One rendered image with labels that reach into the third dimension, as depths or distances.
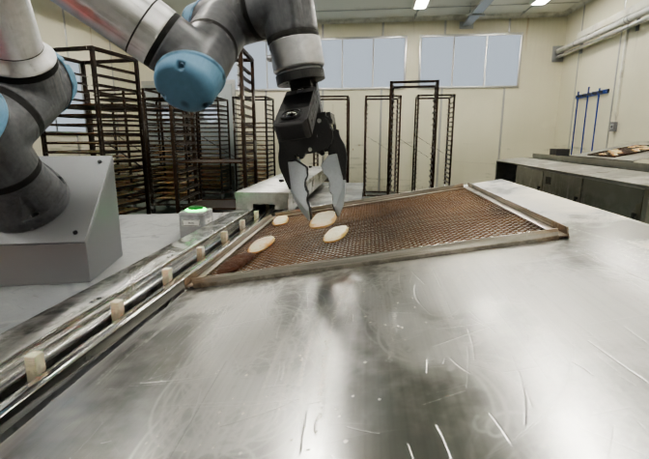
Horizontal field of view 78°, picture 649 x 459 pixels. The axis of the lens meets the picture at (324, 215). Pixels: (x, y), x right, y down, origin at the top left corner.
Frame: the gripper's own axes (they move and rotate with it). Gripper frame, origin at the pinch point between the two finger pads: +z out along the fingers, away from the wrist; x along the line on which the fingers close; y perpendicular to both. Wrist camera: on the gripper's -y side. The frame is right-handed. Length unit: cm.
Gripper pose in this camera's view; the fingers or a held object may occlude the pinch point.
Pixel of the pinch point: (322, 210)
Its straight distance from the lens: 58.9
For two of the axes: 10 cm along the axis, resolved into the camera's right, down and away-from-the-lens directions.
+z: 1.8, 9.7, 1.6
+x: -9.8, 1.5, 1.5
